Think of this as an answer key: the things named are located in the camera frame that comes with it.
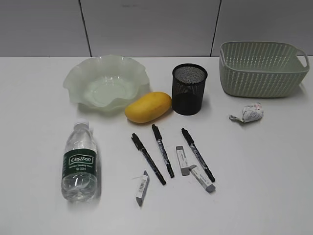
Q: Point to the black marker pen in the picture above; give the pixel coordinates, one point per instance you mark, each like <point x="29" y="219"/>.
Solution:
<point x="197" y="154"/>
<point x="158" y="138"/>
<point x="148" y="158"/>

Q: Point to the yellow mango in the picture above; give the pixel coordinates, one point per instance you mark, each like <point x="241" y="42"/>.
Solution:
<point x="148" y="107"/>

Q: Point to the grey white eraser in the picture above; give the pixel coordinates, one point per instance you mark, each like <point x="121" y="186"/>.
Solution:
<point x="202" y="178"/>
<point x="182" y="159"/>
<point x="141" y="192"/>

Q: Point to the waste paper ball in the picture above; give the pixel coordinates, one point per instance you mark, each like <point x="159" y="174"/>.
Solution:
<point x="252" y="112"/>

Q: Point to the clear water bottle green label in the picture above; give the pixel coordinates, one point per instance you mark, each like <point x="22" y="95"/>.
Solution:
<point x="79" y="172"/>

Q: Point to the black mesh pen holder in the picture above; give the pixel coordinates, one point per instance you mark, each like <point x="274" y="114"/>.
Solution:
<point x="188" y="88"/>

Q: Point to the pale green wavy plate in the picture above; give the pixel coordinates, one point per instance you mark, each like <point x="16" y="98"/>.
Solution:
<point x="107" y="83"/>

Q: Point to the pale green woven basket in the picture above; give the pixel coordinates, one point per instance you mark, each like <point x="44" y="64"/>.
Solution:
<point x="261" y="69"/>

